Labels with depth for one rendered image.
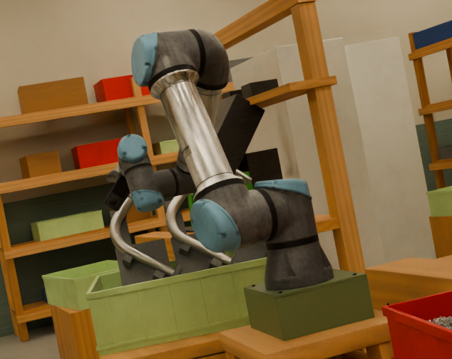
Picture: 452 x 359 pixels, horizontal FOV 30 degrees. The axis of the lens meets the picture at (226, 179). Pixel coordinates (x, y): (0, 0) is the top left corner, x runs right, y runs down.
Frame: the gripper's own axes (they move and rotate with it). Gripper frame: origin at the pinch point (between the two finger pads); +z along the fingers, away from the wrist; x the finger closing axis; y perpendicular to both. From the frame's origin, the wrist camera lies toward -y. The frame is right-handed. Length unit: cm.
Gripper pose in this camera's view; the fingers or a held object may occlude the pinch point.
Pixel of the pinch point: (127, 194)
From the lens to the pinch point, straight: 248.1
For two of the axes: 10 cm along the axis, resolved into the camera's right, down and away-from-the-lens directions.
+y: 5.2, -7.9, 3.3
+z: -1.1, 3.2, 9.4
